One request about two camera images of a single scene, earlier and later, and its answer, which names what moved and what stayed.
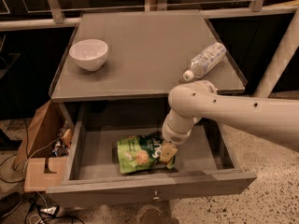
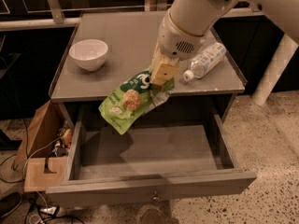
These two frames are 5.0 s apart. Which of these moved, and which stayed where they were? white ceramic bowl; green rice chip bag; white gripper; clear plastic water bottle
Moved: green rice chip bag; white gripper
Stayed: white ceramic bowl; clear plastic water bottle
